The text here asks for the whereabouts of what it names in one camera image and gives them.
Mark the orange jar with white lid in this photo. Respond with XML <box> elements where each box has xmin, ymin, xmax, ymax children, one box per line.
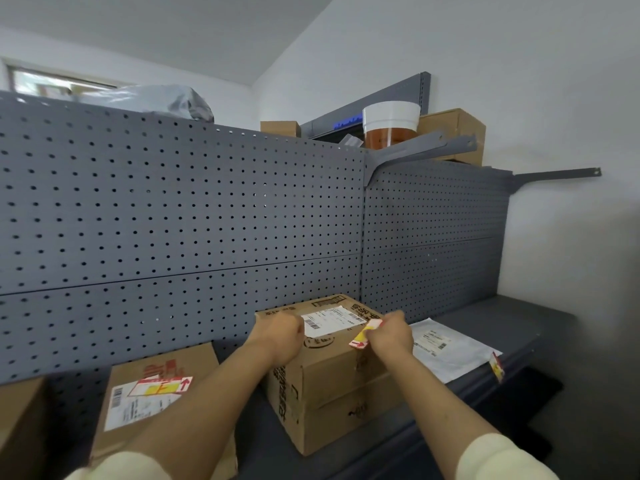
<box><xmin>362</xmin><ymin>101</ymin><xmax>421</xmax><ymax>150</ymax></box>

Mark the red yellow white sticker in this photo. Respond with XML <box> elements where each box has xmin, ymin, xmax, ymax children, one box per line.
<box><xmin>348</xmin><ymin>318</ymin><xmax>384</xmax><ymax>350</ymax></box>

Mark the person's left hand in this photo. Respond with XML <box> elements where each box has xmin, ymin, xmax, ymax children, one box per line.
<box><xmin>248</xmin><ymin>312</ymin><xmax>306</xmax><ymax>368</ymax></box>

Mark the person's left forearm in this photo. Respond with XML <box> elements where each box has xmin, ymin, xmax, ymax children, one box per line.
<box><xmin>107</xmin><ymin>340</ymin><xmax>282</xmax><ymax>480</ymax></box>

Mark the grey metal shelf bracket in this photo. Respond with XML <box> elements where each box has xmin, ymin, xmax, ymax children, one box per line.
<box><xmin>509</xmin><ymin>167</ymin><xmax>602</xmax><ymax>193</ymax></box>
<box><xmin>364</xmin><ymin>130</ymin><xmax>479</xmax><ymax>188</ymax></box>

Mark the large brown cardboard box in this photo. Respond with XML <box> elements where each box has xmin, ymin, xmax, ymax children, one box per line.
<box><xmin>416</xmin><ymin>108</ymin><xmax>487</xmax><ymax>167</ymax></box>

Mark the grey metal shelving frame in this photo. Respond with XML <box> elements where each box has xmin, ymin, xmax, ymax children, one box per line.
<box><xmin>299</xmin><ymin>72</ymin><xmax>432</xmax><ymax>144</ymax></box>

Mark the small brown cardboard box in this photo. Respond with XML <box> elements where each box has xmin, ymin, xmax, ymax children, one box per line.
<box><xmin>259</xmin><ymin>120</ymin><xmax>302</xmax><ymax>139</ymax></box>

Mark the cream right sleeve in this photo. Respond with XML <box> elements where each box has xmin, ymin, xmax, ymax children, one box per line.
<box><xmin>455</xmin><ymin>433</ymin><xmax>560</xmax><ymax>480</ymax></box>

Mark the grey plastic bag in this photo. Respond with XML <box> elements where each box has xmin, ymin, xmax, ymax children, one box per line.
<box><xmin>79</xmin><ymin>84</ymin><xmax>215</xmax><ymax>123</ymax></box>

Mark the cream sleeve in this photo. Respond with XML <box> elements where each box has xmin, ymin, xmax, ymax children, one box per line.
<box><xmin>64</xmin><ymin>451</ymin><xmax>174</xmax><ymax>480</ymax></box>
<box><xmin>455</xmin><ymin>433</ymin><xmax>560</xmax><ymax>480</ymax></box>

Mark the grey perforated shelf back panel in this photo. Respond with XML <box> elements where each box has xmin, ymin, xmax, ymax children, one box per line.
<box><xmin>0</xmin><ymin>90</ymin><xmax>514</xmax><ymax>465</ymax></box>

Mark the plain brown cardboard box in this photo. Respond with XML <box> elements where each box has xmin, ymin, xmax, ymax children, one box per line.
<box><xmin>0</xmin><ymin>377</ymin><xmax>49</xmax><ymax>480</ymax></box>

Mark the person's right forearm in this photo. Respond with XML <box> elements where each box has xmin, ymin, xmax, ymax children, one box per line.
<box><xmin>378</xmin><ymin>352</ymin><xmax>501</xmax><ymax>480</ymax></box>

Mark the white plastic mailer envelope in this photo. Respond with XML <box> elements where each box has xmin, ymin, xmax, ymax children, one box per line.
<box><xmin>407</xmin><ymin>318</ymin><xmax>504</xmax><ymax>385</ymax></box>

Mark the cream left sleeve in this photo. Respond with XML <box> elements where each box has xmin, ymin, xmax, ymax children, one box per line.
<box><xmin>64</xmin><ymin>451</ymin><xmax>174</xmax><ymax>480</ymax></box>

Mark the cardboard box with white label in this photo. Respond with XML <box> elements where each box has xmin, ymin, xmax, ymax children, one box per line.
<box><xmin>254</xmin><ymin>294</ymin><xmax>417</xmax><ymax>457</ymax></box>

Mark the person's right hand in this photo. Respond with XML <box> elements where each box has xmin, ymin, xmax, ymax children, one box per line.
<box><xmin>363</xmin><ymin>309</ymin><xmax>415</xmax><ymax>364</ymax></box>

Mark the flat cardboard box red arrow label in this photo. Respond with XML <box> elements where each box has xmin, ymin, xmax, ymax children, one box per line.
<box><xmin>89</xmin><ymin>343</ymin><xmax>239</xmax><ymax>480</ymax></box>

